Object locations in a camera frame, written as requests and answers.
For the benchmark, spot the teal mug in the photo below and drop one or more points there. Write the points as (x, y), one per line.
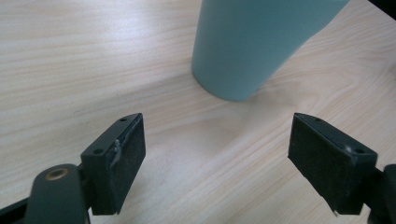
(249, 46)

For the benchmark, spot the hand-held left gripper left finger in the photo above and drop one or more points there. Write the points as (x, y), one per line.
(120, 161)

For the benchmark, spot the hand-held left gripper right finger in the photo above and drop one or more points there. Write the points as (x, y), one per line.
(333, 161)

